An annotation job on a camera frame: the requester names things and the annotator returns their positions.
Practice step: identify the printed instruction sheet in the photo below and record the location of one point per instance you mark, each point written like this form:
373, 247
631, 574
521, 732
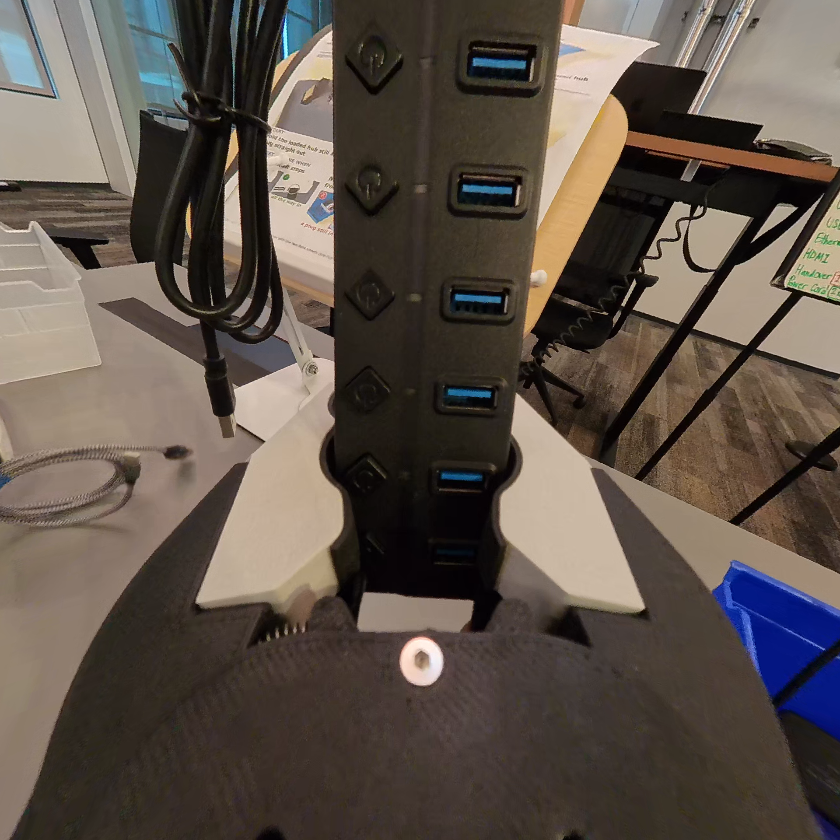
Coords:
590, 79

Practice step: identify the whiteboard with green writing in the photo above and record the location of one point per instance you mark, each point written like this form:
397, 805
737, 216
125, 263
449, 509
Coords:
810, 249

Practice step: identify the black office chair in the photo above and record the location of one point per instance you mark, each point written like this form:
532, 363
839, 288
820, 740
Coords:
610, 243
154, 197

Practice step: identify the black monitor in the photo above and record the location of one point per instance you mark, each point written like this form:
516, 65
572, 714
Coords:
656, 92

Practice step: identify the blue plastic bin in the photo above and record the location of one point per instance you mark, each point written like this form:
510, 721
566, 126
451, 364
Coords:
754, 623

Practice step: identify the silver wall pipes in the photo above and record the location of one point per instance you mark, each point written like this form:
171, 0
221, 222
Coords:
709, 26

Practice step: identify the clear plastic bin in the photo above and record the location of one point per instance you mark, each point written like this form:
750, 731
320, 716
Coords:
46, 328

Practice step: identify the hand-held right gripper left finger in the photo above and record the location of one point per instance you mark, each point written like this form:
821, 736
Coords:
262, 538

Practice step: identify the black seven-port usb hub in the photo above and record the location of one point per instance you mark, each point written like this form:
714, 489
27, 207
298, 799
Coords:
407, 341

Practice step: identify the brown-edged black desk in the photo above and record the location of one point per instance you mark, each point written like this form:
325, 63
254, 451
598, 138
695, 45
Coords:
722, 159

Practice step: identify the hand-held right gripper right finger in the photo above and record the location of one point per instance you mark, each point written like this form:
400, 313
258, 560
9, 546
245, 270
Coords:
571, 538

